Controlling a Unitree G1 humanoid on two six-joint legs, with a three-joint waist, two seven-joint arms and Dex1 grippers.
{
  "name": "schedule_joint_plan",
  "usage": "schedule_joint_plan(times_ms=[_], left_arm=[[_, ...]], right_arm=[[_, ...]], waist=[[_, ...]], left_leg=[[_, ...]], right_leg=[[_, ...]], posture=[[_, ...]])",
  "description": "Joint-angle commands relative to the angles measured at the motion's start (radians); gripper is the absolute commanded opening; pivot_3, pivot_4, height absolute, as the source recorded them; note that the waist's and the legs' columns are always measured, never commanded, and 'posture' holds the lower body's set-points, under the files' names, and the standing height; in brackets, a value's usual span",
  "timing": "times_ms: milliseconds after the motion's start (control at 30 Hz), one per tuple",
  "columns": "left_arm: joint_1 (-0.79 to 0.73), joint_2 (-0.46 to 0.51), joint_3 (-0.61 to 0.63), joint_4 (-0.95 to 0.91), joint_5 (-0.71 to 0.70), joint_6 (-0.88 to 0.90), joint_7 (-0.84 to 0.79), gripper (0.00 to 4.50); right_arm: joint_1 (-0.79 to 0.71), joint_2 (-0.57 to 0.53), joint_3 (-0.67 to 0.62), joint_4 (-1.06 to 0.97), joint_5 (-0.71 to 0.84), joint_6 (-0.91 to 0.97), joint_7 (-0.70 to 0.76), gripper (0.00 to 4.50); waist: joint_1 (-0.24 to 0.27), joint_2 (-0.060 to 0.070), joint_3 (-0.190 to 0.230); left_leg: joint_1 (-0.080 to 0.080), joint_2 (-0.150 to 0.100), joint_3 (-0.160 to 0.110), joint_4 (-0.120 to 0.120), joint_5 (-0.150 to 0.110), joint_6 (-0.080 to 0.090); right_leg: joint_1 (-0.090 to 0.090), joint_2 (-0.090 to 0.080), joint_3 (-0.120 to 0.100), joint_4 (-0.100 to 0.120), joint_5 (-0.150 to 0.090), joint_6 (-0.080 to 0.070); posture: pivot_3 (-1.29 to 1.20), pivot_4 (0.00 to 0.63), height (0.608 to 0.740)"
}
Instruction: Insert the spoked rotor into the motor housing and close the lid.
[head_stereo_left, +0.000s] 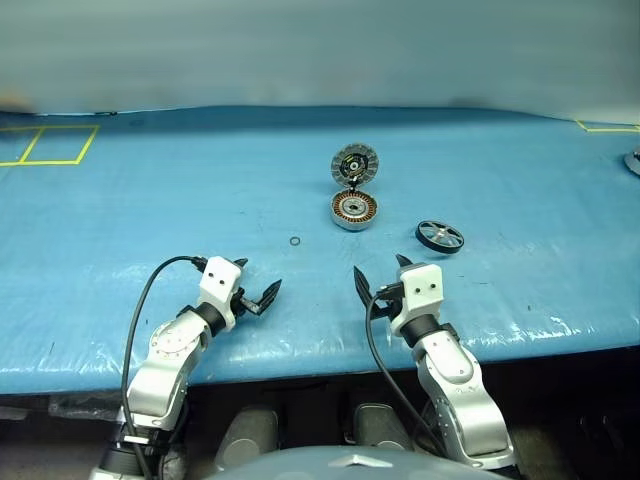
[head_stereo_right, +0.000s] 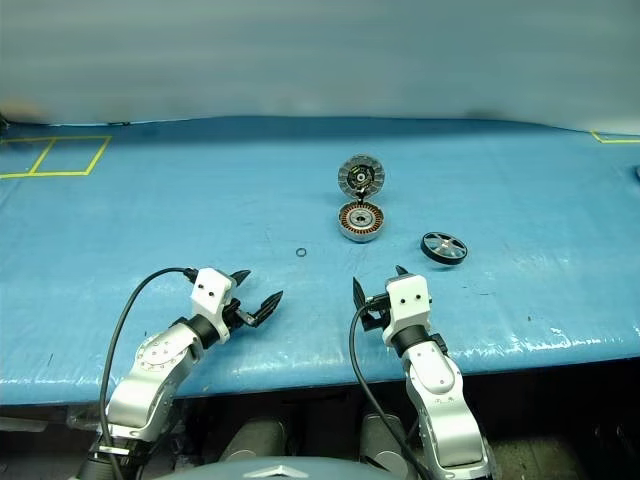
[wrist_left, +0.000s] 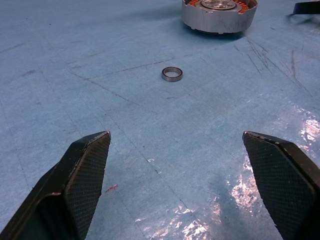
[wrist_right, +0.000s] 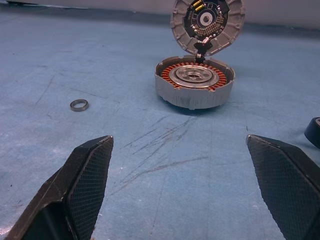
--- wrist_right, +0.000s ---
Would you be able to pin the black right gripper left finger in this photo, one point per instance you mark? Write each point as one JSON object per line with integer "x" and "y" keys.
{"x": 75, "y": 190}

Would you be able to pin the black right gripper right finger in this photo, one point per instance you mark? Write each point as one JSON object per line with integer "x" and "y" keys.
{"x": 287, "y": 185}

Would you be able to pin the silver spoked rotor black rim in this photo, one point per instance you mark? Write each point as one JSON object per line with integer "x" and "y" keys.
{"x": 313, "y": 136}

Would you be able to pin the grey motor housing copper windings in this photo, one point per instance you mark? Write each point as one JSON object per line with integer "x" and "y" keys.
{"x": 175, "y": 98}

